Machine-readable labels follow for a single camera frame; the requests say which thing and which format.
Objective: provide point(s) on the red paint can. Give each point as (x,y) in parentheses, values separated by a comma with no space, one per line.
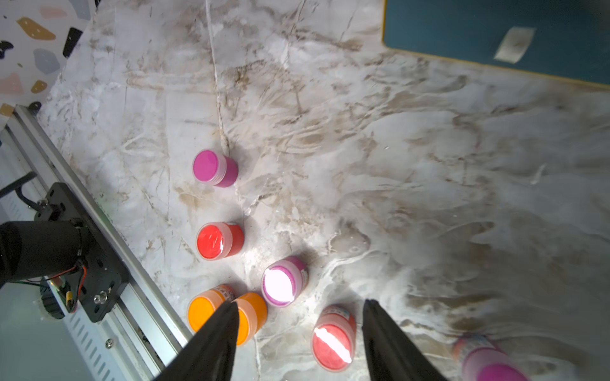
(333,342)
(219,240)

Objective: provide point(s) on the magenta paint can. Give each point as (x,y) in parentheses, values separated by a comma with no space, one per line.
(481,360)
(283,281)
(215,169)

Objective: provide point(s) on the orange paint can middle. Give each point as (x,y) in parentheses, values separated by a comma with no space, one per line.
(252,313)

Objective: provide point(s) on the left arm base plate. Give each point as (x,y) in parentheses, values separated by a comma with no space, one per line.
(100,275)

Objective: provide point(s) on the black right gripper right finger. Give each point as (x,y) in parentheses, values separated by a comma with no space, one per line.
(390,354)

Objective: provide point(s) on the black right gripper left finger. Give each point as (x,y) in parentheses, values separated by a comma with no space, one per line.
(210,354)

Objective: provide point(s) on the magenta paint can left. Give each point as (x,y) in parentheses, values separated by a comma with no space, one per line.
(215,169)

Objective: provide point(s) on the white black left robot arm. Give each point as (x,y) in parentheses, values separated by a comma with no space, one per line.
(31,249)

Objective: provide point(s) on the orange paint can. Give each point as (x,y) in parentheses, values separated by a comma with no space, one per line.
(252,313)
(203,305)

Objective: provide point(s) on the magenta paint can middle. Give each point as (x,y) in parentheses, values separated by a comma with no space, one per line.
(283,281)

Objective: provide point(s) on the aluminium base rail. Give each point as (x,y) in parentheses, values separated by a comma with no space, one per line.
(45,333)

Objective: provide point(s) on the teal drawer cabinet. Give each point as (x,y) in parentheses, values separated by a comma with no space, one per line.
(564,39)

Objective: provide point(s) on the orange paint can left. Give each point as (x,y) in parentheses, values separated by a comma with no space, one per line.
(203,305)

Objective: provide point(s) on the magenta paint can right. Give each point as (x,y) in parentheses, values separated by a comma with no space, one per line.
(481,360)

